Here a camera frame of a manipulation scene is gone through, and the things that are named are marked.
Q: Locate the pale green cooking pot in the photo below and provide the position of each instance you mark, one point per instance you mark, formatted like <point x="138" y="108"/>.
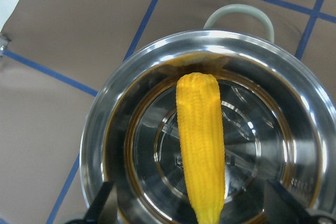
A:
<point x="278" y="122"/>

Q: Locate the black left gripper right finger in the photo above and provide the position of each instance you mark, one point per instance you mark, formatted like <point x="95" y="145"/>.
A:
<point x="281" y="207"/>

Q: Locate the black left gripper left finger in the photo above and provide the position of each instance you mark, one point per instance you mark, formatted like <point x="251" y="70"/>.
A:
<point x="104" y="207"/>

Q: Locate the yellow corn cob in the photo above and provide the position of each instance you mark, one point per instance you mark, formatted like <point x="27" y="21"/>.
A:
<point x="200" y="128"/>

